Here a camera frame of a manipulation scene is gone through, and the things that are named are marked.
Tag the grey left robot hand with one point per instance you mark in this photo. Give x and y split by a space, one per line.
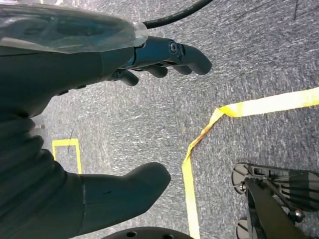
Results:
62 66

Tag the yellow floor tape square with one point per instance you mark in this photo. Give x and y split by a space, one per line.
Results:
261 106
66 142

